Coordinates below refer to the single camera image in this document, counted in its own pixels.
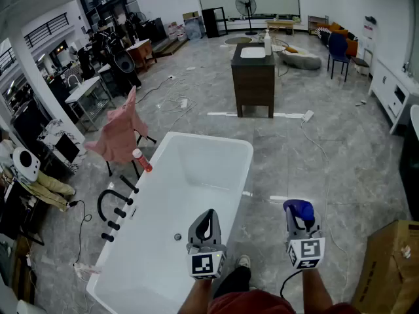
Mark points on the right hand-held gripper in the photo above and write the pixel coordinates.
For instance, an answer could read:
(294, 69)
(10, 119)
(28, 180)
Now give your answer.
(307, 250)

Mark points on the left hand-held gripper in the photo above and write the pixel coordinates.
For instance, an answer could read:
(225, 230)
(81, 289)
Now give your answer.
(204, 267)

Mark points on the white bathtub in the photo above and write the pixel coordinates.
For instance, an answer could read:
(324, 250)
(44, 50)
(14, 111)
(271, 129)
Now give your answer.
(157, 240)

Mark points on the person's left forearm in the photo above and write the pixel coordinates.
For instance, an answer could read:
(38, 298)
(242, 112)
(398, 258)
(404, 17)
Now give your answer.
(196, 296)

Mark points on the person's right forearm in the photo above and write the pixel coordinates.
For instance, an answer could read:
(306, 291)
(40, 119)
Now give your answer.
(316, 289)

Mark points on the black bathtub faucet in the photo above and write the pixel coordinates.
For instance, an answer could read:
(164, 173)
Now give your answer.
(99, 204)

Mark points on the person's white shoe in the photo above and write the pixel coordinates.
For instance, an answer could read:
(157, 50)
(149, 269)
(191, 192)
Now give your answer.
(243, 261)

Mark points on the person's black trousers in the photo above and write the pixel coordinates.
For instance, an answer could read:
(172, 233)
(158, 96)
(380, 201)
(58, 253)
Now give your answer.
(234, 281)

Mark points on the person's red shirt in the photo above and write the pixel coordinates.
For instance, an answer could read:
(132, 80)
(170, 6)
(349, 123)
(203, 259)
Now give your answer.
(248, 304)

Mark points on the black faucet knob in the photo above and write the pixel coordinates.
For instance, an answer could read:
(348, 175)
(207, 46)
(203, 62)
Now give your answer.
(114, 225)
(107, 237)
(120, 212)

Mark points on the red bottle with white cap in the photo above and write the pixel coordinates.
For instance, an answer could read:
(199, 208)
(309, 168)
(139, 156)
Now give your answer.
(144, 163)

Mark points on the cardboard box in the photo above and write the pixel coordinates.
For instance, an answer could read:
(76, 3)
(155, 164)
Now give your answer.
(389, 273)

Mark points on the white power adapter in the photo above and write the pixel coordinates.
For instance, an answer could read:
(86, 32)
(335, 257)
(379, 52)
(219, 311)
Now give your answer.
(308, 115)

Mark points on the black-legged chair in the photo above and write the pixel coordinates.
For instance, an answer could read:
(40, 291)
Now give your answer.
(109, 168)

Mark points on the black cabinet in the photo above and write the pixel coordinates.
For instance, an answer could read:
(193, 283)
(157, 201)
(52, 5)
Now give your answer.
(410, 175)

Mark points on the white and pink bottle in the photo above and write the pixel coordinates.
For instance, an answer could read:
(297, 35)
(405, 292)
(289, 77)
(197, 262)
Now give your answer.
(86, 268)

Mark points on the white power strip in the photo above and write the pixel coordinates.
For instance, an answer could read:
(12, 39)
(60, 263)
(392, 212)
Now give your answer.
(183, 102)

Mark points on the pink cloth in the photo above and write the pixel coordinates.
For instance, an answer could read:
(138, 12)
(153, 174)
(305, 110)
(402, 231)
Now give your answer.
(119, 132)

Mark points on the dark wood vanity cabinet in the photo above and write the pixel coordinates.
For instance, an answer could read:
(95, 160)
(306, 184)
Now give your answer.
(253, 83)

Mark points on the white cabinet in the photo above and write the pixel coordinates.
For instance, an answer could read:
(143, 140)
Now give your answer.
(388, 90)

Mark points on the grey floor cushion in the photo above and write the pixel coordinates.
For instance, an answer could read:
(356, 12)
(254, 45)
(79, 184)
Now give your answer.
(302, 61)

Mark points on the blue chair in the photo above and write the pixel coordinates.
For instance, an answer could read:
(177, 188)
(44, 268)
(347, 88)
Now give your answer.
(337, 47)

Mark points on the white pump bottle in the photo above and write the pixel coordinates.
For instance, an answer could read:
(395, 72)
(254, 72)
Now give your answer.
(267, 44)

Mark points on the orange sofa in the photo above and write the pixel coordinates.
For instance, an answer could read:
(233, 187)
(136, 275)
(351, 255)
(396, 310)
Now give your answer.
(350, 46)

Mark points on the white round-window backpack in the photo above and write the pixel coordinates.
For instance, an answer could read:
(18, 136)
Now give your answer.
(26, 163)

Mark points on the dark work table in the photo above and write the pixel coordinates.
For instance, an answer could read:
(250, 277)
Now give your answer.
(13, 214)

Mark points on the wooden side table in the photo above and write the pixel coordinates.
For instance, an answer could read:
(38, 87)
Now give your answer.
(140, 49)

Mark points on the round rug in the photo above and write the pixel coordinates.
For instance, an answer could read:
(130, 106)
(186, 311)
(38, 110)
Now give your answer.
(238, 40)

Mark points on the low wooden table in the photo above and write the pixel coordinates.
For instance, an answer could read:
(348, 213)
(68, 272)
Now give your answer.
(280, 23)

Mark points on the black open shelf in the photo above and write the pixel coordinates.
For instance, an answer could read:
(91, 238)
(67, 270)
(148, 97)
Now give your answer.
(209, 23)

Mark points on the black standing fan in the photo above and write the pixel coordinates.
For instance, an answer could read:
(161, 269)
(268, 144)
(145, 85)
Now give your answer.
(245, 3)

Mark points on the marble pattern pedestal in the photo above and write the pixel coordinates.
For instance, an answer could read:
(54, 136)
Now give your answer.
(49, 136)

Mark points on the steel frame sink table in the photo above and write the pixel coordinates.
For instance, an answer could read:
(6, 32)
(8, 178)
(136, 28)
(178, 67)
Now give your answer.
(86, 92)

